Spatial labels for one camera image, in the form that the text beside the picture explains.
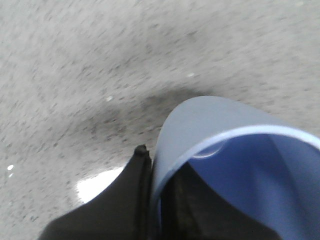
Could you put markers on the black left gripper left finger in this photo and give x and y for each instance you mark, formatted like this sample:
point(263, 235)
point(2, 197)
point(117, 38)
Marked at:
point(119, 212)

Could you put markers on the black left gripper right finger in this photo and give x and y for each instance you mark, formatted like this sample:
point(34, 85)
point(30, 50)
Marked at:
point(191, 210)

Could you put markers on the blue plastic cup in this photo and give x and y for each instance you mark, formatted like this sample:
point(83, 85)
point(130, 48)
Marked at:
point(259, 164)

